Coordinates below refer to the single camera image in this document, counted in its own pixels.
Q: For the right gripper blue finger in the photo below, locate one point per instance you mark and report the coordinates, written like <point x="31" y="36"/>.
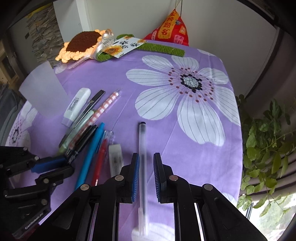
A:
<point x="48" y="164"/>

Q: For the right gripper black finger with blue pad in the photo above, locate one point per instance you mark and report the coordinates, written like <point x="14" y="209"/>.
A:
<point x="101" y="220"/>
<point x="196" y="213"/>

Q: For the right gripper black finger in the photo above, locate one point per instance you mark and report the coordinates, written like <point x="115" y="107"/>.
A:
<point x="55" y="177"/>

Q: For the white eraser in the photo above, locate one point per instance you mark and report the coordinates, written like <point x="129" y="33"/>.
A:
<point x="115" y="159"/>

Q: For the clear gel pen black cap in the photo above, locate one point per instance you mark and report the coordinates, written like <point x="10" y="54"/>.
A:
<point x="143" y="218"/>

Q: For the blue pen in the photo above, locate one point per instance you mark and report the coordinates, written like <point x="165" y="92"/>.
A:
<point x="89" y="155"/>

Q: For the black marker pen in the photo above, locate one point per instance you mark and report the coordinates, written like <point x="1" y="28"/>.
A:
<point x="81" y="143"/>

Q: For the pale green pen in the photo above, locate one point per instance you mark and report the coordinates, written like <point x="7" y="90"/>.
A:
<point x="76" y="133"/>

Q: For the red gel pen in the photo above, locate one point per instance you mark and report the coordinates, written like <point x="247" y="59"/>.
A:
<point x="106" y="141"/>

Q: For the black pen with clip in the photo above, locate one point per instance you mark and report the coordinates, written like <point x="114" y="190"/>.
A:
<point x="91" y="104"/>

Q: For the white translucent pen cup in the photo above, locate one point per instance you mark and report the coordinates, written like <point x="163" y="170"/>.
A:
<point x="44" y="91"/>

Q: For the white correction tape dispenser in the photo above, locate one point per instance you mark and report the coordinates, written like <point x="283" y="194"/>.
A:
<point x="75" y="106"/>

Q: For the pink checkered pen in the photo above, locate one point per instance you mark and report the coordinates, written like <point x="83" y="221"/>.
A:
<point x="111" y="99"/>

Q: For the green potted plant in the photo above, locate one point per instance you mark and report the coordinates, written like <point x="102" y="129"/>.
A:
<point x="265" y="155"/>

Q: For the purple floral tablecloth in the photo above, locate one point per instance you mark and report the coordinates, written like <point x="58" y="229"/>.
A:
<point x="192" y="118"/>

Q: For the green crochet stem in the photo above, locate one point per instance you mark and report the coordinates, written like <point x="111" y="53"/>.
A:
<point x="150" y="47"/>

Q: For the crochet sunflower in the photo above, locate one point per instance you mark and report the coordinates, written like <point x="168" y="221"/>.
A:
<point x="80" y="45"/>

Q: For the stack of papers and books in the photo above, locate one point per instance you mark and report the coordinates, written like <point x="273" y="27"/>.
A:
<point x="45" y="34"/>

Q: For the silver ribbon bow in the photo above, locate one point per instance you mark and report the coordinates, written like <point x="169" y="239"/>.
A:
<point x="106" y="41"/>

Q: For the sunflower printed card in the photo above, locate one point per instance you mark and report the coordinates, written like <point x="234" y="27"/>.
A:
<point x="123" y="46"/>

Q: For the red fabric pouch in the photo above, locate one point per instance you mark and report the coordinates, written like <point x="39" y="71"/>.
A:
<point x="172" y="30"/>

